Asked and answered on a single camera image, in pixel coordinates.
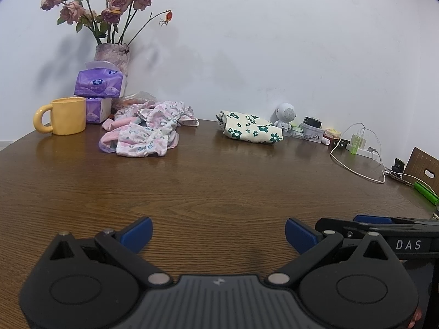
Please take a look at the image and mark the pink floral white garment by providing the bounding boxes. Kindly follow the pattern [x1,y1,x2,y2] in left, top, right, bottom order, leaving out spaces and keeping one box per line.
[98,101,199,157]

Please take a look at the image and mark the green cylinder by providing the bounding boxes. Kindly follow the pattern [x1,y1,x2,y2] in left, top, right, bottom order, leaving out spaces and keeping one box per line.
[413,181,439,206]

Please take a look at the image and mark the green translucent charger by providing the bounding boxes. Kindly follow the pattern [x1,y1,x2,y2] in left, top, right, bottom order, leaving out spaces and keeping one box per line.
[347,134,367,155]

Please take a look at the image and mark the brown cardboard box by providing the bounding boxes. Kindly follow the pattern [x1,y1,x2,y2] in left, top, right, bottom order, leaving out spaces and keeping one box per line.
[404,147,439,193]

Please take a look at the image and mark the white round robot toy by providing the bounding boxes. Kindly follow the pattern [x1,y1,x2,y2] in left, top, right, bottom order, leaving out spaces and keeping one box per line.
[271,103,297,134]

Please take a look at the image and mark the folded cream green-flower cloth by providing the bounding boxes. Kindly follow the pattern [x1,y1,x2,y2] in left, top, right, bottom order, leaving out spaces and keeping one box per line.
[216,111,283,144]

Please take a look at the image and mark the pink blue purple garment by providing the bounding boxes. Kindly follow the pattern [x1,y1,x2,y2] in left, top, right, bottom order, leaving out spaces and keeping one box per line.
[101,117,139,132]

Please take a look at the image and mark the yellow ceramic mug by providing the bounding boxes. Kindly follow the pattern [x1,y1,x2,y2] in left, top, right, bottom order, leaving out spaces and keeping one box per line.
[33,97,86,136]

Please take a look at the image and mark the lower purple tissue pack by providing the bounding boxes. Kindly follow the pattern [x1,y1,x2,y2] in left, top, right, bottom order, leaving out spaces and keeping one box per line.
[86,97,112,124]

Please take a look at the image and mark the purple tissue pack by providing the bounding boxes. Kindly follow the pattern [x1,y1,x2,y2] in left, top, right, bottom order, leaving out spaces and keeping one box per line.
[86,97,112,124]
[74,61,126,98]

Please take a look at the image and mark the clear plastic snack bag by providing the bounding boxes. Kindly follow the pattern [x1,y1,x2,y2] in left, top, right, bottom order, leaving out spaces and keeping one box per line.
[112,91,157,111]

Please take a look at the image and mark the upper purple tissue pack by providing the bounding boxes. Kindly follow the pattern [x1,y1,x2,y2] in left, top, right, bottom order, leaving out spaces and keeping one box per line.
[74,61,126,98]

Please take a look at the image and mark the purple marbled vase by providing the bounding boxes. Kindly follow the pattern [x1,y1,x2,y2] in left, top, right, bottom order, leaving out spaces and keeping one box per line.
[94,43,130,76]

